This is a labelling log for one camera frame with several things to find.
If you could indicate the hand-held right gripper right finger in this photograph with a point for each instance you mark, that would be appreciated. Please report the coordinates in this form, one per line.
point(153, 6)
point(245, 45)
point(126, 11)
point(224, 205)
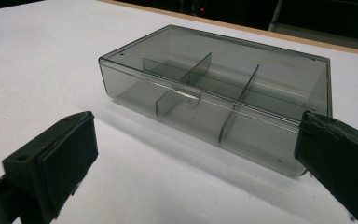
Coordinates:
point(341, 158)

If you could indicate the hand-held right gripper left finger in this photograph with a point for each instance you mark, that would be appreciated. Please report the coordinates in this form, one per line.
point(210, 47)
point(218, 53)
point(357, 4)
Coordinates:
point(65, 155)

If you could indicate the smoky clear plastic compartment box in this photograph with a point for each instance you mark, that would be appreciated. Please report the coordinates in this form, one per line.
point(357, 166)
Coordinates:
point(230, 93)

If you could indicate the white board sheet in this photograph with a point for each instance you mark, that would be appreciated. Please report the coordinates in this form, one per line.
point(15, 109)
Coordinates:
point(43, 62)

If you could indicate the dark device with red light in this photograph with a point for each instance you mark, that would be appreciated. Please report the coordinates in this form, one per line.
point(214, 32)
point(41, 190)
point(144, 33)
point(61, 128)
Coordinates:
point(202, 9)

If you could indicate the white desk frame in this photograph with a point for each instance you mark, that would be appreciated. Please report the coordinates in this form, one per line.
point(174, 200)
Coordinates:
point(275, 15)

